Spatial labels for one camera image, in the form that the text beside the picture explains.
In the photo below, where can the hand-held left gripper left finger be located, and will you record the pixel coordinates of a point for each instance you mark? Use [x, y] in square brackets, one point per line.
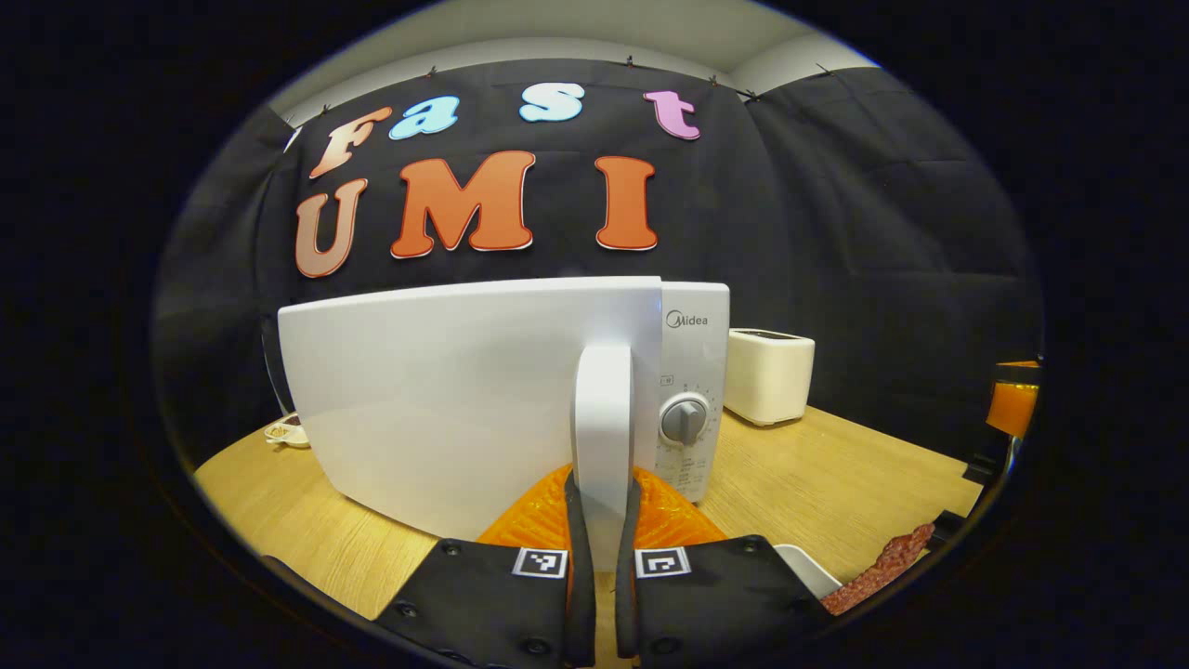
[581, 595]

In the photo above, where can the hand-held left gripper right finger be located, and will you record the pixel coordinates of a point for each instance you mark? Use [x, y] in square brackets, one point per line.
[627, 595]

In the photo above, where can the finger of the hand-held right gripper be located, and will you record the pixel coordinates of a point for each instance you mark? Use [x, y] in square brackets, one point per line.
[949, 528]
[1012, 404]

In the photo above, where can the white microwave oven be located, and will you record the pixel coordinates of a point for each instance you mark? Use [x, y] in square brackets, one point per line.
[464, 400]

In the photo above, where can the white toaster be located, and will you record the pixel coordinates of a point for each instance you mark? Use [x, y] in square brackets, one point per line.
[769, 376]

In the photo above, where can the black backdrop cloth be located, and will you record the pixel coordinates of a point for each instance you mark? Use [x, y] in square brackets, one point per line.
[836, 232]

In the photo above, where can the white divided snack dish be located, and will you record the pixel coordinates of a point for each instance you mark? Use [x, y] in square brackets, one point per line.
[290, 435]

